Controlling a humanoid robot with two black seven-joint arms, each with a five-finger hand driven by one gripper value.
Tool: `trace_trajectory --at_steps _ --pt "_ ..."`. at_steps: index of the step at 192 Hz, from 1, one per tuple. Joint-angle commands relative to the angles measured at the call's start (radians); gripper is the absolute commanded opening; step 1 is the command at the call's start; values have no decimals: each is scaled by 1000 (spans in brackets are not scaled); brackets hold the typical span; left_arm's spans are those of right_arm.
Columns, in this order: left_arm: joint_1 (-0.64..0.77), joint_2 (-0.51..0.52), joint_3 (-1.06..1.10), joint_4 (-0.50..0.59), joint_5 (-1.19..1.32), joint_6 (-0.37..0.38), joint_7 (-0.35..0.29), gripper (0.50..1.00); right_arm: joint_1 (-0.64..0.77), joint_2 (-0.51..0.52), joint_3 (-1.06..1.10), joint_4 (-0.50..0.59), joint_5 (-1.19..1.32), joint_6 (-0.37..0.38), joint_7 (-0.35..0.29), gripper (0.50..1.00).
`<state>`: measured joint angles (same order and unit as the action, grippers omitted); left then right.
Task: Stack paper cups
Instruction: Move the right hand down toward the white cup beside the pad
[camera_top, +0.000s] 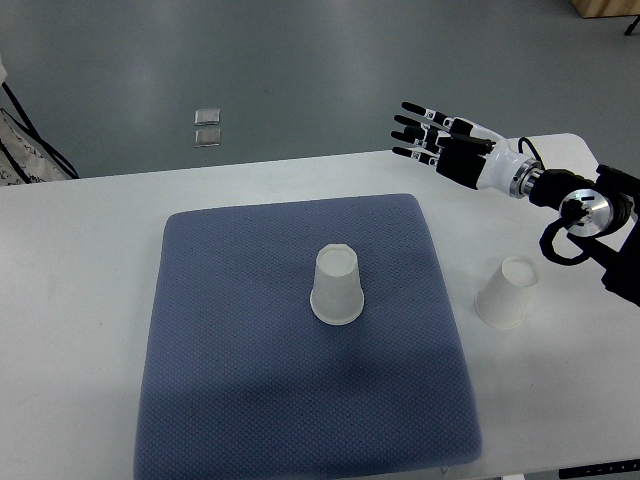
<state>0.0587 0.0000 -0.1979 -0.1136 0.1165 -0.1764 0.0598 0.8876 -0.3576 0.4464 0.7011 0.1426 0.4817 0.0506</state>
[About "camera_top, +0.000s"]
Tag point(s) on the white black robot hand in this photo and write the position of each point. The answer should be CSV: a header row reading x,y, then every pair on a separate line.
x,y
470,155

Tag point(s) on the white paper cup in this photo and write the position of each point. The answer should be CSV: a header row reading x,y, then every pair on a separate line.
x,y
337,297
504,299

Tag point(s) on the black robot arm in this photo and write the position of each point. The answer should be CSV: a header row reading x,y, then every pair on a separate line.
x,y
597,219

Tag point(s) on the wooden box corner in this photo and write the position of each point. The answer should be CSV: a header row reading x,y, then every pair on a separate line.
x,y
606,8

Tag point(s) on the upper silver floor plate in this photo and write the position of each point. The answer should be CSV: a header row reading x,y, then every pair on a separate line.
x,y
207,116

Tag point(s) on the silver floor plate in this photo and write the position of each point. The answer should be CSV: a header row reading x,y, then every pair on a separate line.
x,y
207,116
207,137

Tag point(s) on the lower silver floor plate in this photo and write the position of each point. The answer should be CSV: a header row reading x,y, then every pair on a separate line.
x,y
207,137

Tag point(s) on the black tripod foot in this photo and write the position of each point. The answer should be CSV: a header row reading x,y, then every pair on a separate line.
x,y
632,26

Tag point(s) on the blue mesh cushion mat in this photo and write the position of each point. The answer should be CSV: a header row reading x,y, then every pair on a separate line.
x,y
243,381

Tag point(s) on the black table edge panel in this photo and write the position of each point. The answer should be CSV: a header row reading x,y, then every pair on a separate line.
x,y
609,468

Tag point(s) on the white patterned bag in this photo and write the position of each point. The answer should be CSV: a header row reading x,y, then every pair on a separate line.
x,y
26,158

